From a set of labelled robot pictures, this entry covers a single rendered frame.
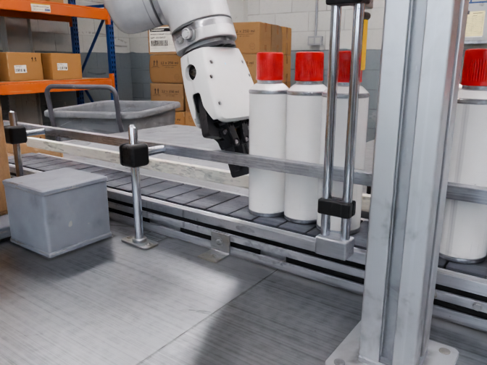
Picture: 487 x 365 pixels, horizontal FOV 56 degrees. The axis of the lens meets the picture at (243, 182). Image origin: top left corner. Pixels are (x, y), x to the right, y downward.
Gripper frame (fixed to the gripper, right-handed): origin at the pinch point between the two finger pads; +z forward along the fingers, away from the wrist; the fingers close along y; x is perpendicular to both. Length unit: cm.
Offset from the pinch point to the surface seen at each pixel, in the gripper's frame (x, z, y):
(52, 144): 48, -14, 3
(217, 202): 5.3, 4.8, -0.9
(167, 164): 17.2, -2.8, 3.0
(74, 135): 28.9, -11.8, -4.3
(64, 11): 326, -181, 221
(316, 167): -13.4, 3.1, -4.3
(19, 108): 432, -119, 209
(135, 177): 10.0, -1.8, -9.9
